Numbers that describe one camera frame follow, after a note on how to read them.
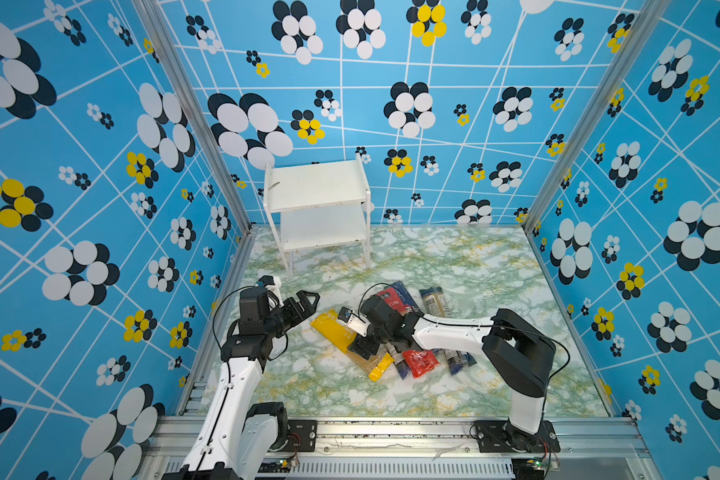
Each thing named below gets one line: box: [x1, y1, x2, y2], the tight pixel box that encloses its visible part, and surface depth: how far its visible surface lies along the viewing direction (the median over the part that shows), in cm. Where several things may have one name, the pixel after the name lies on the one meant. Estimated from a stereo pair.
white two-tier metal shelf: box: [263, 154, 371, 278], surface depth 88 cm
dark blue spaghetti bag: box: [392, 280, 423, 315], surface depth 98 cm
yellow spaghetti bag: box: [310, 310, 394, 382], surface depth 85 cm
